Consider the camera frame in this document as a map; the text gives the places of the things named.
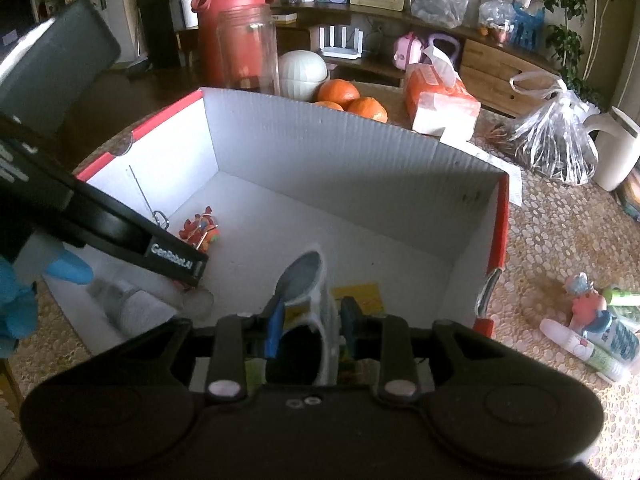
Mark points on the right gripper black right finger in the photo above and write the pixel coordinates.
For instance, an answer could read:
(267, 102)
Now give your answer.
(386, 340)

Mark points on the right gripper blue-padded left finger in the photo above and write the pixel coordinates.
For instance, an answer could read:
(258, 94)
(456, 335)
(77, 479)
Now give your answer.
(238, 338)

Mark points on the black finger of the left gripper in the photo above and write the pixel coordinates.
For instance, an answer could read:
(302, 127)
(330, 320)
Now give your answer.
(161, 252)

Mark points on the red charm keychain with ring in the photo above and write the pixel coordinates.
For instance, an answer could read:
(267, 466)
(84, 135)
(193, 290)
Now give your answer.
(200, 231)

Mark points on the yellow cardboard box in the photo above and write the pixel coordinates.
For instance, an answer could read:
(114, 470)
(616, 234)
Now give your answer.
(366, 295)

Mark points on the white sunglasses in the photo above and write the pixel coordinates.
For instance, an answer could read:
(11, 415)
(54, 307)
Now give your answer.
(309, 344)

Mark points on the small white green tube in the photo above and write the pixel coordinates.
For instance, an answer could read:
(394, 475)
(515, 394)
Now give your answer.
(607, 367)

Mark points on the blue white cream tube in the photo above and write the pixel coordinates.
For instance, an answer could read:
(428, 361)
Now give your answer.
(616, 338)

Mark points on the blue gloved left hand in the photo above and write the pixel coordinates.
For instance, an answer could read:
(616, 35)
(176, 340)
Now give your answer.
(19, 305)

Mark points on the red white cardboard box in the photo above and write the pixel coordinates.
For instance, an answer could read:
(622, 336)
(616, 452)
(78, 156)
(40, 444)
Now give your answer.
(421, 220)

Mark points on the white paper sheet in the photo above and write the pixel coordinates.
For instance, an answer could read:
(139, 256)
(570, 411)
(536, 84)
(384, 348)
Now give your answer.
(514, 172)

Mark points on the clear glass tumbler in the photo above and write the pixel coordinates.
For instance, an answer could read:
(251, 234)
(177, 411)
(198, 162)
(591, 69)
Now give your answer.
(247, 41)

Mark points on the orange fruit front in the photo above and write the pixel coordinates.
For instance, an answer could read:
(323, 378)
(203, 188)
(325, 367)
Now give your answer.
(330, 105)

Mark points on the orange fruit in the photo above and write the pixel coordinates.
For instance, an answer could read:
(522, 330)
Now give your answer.
(330, 105)
(339, 92)
(370, 108)

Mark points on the white round melon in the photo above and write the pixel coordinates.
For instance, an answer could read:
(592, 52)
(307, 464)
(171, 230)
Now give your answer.
(301, 74)

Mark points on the orange fruit left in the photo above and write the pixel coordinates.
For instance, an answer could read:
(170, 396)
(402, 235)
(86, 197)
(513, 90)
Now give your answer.
(339, 92)

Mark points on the orange fruit right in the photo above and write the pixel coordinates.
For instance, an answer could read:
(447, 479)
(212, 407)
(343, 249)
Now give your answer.
(370, 108)

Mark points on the orange tissue pack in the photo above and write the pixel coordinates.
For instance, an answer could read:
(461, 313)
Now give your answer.
(437, 101)

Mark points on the red water bottle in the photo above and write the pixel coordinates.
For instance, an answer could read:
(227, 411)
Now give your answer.
(230, 15)

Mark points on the clear plastic bag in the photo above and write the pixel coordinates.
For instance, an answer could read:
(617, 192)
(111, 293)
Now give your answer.
(550, 140)

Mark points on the white wifi router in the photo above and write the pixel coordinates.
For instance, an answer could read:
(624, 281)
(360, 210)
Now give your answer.
(340, 41)

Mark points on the stack of colourful books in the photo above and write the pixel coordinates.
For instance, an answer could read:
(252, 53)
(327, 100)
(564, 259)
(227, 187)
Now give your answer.
(628, 195)

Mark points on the wooden tv cabinet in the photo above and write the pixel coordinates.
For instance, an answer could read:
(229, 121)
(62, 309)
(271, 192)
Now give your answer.
(484, 65)

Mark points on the purple kettlebell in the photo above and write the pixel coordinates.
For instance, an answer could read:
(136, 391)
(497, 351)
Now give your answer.
(448, 44)

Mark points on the pink toy case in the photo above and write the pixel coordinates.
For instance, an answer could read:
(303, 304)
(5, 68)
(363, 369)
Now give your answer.
(408, 50)

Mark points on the white jug with handle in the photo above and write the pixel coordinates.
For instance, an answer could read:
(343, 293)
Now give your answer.
(617, 143)

